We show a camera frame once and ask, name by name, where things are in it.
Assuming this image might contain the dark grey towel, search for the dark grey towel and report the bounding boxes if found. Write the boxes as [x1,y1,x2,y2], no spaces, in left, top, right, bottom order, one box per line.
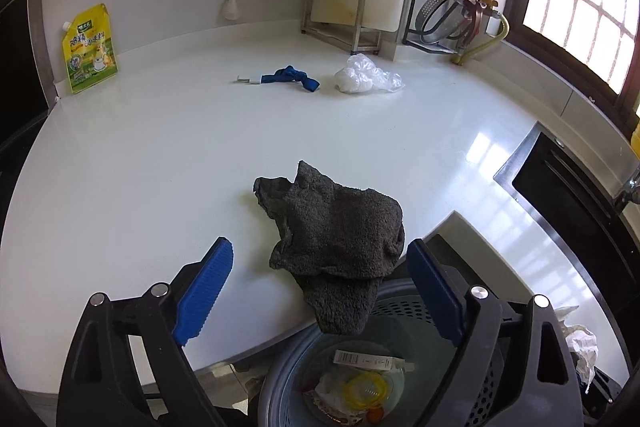
[253,160,405,336]

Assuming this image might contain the yellow plastic lid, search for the yellow plastic lid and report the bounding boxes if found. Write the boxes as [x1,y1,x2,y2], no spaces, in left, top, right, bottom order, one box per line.
[343,372,392,411]

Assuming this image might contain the grey perforated trash bin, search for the grey perforated trash bin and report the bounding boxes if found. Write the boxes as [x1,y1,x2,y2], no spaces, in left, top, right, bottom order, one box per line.
[257,275,501,427]

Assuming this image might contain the black kitchen sink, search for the black kitchen sink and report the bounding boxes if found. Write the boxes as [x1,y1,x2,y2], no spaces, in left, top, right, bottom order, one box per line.
[494,124,639,359]

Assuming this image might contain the crumpled clear plastic bag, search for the crumpled clear plastic bag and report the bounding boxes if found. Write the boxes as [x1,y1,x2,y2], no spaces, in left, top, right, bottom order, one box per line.
[334,53,404,94]

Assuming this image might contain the pot lid in rack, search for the pot lid in rack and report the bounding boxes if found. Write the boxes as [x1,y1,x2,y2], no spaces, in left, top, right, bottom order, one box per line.
[416,0,480,44]

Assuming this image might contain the yellow refill pouch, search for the yellow refill pouch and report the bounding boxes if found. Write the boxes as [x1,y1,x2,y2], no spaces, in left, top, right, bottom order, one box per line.
[62,3,118,94]

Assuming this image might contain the metal cutting board stand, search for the metal cutting board stand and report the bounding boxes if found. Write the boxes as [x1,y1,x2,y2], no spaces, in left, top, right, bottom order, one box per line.
[300,0,382,55]

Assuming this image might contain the yellow gas hose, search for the yellow gas hose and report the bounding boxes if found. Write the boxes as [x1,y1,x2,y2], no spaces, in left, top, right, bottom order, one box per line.
[449,11,511,65]

